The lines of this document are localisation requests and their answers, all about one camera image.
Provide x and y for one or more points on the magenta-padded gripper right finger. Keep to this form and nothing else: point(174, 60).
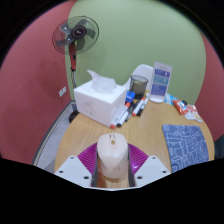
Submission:
point(151, 168)

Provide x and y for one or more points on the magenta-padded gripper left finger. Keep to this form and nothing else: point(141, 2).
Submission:
point(73, 168)

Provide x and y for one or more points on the beige computer mouse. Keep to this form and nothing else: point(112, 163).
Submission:
point(112, 156)

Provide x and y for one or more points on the blue patterned mouse pad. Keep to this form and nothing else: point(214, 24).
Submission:
point(186, 146)

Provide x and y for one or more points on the black-capped whiteboard marker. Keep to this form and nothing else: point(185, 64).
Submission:
point(124, 117)
point(142, 107)

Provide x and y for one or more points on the red snack packet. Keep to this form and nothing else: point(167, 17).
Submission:
point(180, 106)

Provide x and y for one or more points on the white tissue box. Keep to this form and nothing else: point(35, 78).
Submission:
point(96, 103)

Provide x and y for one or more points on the white and orange snack packet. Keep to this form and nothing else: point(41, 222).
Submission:
point(195, 113)

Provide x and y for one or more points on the blue snack packet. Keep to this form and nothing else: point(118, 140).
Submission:
point(169, 98)

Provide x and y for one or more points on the blue whiteboard eraser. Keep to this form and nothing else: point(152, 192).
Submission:
point(130, 97)

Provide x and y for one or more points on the dark mesh pen cup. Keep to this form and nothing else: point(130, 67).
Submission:
point(138, 87)

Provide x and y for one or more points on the white and blue sign stand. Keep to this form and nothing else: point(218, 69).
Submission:
point(160, 81)

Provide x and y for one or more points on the white chair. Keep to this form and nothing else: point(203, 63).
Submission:
point(142, 70)

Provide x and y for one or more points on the red standing fan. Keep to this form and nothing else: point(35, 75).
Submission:
point(76, 32)

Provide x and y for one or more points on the white wall socket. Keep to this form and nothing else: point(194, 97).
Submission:
point(62, 91)

